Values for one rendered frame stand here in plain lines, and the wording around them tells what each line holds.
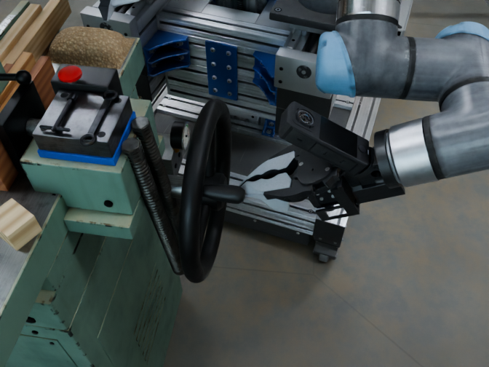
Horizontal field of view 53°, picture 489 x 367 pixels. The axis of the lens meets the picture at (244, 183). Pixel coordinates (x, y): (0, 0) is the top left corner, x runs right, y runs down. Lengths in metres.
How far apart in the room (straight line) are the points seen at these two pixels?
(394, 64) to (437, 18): 2.28
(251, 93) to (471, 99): 0.86
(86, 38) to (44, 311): 0.45
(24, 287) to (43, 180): 0.14
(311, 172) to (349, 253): 1.10
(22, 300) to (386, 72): 0.51
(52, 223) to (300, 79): 0.66
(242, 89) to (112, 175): 0.79
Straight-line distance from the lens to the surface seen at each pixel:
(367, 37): 0.60
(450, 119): 0.58
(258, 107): 1.39
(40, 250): 0.67
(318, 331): 1.55
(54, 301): 0.74
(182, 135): 1.05
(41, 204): 0.70
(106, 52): 0.88
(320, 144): 0.56
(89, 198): 0.68
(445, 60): 0.62
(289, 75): 1.12
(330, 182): 0.59
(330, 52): 0.60
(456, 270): 1.77
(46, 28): 0.97
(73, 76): 0.67
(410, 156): 0.57
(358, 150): 0.59
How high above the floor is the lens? 1.41
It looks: 50 degrees down
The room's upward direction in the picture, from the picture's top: straight up
